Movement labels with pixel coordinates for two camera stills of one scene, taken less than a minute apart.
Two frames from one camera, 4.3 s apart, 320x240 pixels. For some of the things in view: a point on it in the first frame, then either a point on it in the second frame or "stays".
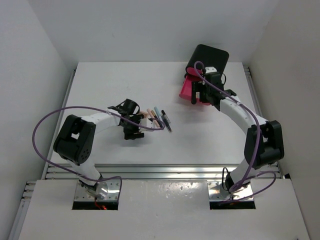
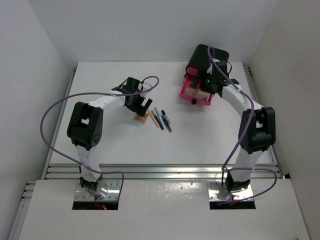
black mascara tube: (166, 121) stays
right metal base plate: (216, 191) stays
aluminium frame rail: (153, 171) stays
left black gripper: (130, 134) → (135, 108)
